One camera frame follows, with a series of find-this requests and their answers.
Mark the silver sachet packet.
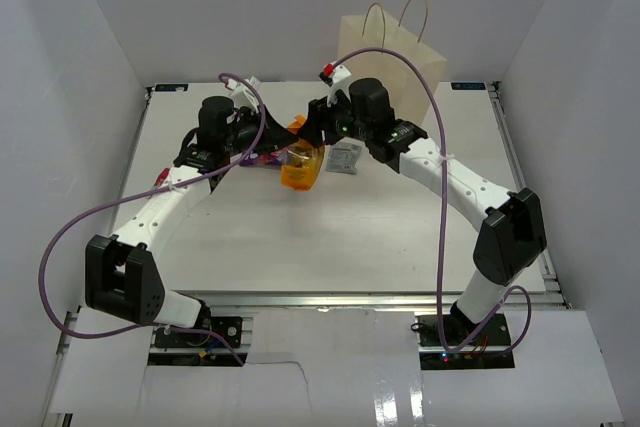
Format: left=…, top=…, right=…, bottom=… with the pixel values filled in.
left=325, top=143, right=361, bottom=175

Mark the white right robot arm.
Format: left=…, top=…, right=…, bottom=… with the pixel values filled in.
left=298, top=78, right=547, bottom=346

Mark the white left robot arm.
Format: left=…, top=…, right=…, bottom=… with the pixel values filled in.
left=85, top=96, right=297, bottom=346

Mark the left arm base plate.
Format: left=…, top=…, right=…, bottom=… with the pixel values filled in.
left=150, top=316, right=243, bottom=354

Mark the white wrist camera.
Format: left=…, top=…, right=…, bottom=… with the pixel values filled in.
left=319, top=62, right=352, bottom=107
left=226, top=79, right=259, bottom=113

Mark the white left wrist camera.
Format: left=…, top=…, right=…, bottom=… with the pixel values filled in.
left=226, top=79, right=259, bottom=113

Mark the beige paper bag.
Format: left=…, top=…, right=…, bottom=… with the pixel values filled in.
left=337, top=2, right=447, bottom=125

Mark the orange snack bag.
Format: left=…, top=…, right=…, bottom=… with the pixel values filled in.
left=280, top=138, right=325, bottom=191

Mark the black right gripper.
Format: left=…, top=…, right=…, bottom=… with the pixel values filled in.
left=299, top=87, right=373, bottom=148

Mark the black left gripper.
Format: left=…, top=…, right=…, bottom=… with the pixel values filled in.
left=222, top=105, right=298, bottom=158

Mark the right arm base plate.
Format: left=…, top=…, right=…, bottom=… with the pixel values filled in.
left=408, top=311, right=514, bottom=371

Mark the purple Fox's candy bag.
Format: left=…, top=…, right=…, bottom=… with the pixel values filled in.
left=240, top=149, right=285, bottom=168

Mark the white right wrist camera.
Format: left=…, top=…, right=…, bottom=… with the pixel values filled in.
left=319, top=62, right=352, bottom=107

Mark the small pink packet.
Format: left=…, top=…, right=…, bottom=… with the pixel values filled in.
left=154, top=168, right=170, bottom=187

